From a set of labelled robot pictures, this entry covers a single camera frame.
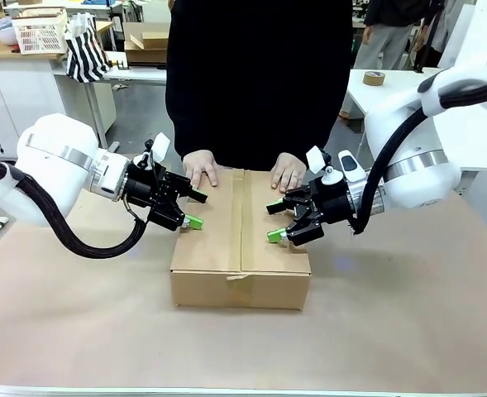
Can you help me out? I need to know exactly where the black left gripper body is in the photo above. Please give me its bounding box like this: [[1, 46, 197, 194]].
[[123, 164, 179, 213]]

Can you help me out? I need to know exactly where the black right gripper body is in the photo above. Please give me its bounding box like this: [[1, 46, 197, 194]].
[[303, 176, 359, 227]]

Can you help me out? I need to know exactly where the large brown cardboard box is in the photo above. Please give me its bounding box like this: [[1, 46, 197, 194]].
[[169, 167, 313, 311]]

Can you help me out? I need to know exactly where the small brown cardboard box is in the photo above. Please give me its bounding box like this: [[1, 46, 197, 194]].
[[122, 21, 172, 66]]

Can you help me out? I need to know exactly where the person's right hand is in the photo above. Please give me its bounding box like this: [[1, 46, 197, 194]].
[[182, 149, 220, 189]]

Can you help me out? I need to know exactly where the person's left hand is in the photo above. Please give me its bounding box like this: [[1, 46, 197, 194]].
[[270, 151, 308, 195]]

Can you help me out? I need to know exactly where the white side table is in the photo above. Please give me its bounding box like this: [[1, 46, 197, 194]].
[[341, 68, 451, 122]]

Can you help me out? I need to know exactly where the person in black sweater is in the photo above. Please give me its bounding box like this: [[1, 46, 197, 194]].
[[165, 0, 354, 170]]

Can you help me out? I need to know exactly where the brown packing tape roll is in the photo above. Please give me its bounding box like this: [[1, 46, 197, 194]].
[[361, 69, 388, 88]]

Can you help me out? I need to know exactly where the black white striped bag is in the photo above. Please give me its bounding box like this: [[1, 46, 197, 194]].
[[64, 12, 112, 85]]

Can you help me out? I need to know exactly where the white cabinet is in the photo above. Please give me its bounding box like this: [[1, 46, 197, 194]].
[[0, 39, 118, 161]]

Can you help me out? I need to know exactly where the black stand pole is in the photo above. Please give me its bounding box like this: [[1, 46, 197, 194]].
[[413, 7, 439, 75]]

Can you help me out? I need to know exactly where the bystander in grey trousers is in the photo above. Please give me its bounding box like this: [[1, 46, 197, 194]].
[[352, 0, 428, 71]]

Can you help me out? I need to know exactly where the white and red plastic crate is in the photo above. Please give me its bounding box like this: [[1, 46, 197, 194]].
[[11, 8, 69, 56]]

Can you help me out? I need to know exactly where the white foam board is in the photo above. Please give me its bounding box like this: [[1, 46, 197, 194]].
[[447, 0, 487, 69]]

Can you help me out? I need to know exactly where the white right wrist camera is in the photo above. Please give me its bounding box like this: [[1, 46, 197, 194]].
[[305, 146, 346, 185]]

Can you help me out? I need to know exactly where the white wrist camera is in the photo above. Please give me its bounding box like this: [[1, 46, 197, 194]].
[[134, 132, 172, 171], [305, 146, 346, 185]]

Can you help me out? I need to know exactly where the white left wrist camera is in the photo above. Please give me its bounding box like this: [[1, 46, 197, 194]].
[[134, 132, 172, 171]]

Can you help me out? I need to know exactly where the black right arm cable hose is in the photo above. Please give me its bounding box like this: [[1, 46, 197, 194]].
[[351, 75, 487, 237]]

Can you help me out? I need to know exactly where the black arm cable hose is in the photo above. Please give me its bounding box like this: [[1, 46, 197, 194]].
[[351, 75, 487, 237], [0, 152, 161, 260]]

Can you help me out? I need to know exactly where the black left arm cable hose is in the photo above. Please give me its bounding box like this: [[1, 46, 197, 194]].
[[0, 152, 161, 260]]

